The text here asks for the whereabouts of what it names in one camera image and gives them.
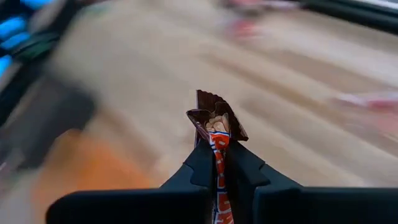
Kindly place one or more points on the orange plastic bin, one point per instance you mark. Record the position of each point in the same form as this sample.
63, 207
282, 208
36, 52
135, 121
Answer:
87, 168

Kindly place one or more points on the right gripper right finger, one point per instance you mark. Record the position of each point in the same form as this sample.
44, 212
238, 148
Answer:
311, 208

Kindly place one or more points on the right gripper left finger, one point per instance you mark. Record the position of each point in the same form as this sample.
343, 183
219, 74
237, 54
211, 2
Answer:
140, 208

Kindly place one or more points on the red candy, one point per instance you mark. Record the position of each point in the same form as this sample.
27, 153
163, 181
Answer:
373, 102

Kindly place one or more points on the orange-pink candy stick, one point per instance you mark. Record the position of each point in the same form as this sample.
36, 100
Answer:
245, 30

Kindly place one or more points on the black plastic bin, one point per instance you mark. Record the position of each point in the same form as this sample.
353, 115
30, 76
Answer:
56, 115

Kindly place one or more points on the Snickers bar brown wrapper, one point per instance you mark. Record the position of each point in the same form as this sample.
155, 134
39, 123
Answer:
211, 102

